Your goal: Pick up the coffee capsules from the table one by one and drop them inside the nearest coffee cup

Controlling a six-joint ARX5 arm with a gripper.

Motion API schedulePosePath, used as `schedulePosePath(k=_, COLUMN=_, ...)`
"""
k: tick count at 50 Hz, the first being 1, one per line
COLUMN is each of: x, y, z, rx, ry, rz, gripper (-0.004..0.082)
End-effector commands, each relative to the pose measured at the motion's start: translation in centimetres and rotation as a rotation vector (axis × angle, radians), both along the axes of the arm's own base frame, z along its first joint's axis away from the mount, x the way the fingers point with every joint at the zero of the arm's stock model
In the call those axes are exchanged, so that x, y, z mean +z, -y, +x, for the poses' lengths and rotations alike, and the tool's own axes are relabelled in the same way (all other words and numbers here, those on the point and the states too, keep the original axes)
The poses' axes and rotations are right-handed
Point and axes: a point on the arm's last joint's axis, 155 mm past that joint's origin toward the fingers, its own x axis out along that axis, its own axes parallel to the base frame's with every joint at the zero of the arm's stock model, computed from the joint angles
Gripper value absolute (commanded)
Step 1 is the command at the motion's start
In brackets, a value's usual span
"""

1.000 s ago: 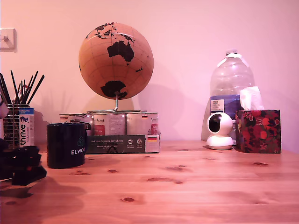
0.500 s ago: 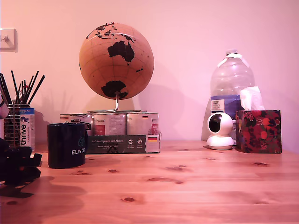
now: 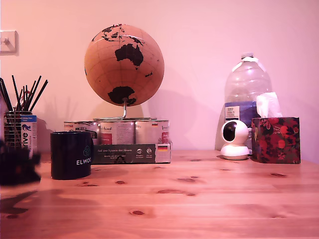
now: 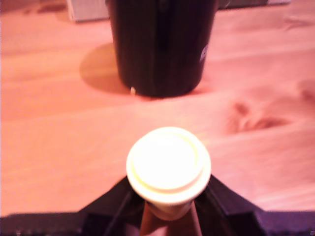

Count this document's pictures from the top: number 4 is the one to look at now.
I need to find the cream white coffee capsule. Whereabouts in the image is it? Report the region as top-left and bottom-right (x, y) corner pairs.
(126, 126), (212, 221)

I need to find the dark blue mug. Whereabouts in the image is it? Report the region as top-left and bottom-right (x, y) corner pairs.
(109, 0), (218, 98)

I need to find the cardboard can tray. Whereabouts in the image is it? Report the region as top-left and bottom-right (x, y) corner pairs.
(65, 0), (291, 23)

